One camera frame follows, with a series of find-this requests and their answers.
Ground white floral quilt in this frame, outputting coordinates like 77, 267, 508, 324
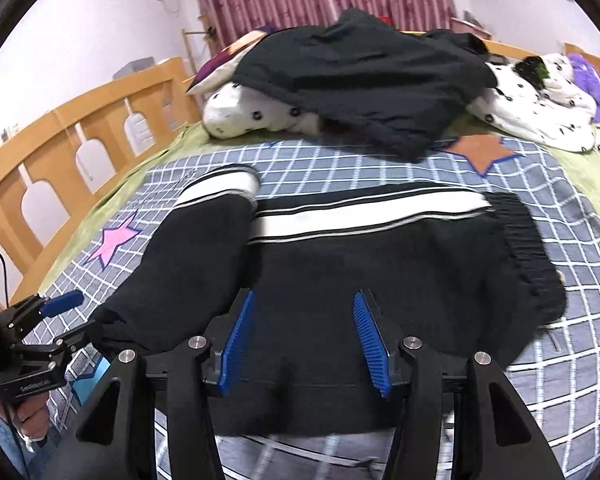
202, 53, 596, 153

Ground wooden bed frame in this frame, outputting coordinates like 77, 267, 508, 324
0, 37, 600, 306

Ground grey checked bed sheet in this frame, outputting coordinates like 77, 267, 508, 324
28, 140, 600, 479

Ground wooden coat rack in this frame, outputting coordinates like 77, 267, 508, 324
181, 11, 221, 76

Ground purple plush toy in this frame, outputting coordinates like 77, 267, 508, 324
567, 53, 600, 122

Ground purple patterned pillow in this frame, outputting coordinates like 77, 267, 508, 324
187, 26, 276, 96

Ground grey box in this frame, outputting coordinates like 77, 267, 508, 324
112, 56, 156, 80

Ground black pants with white stripe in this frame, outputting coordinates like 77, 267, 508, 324
92, 165, 567, 436

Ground left hand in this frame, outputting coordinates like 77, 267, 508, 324
0, 392, 50, 441

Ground black jacket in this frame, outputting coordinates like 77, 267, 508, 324
233, 8, 498, 162

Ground green blanket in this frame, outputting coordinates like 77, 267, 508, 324
38, 124, 600, 295

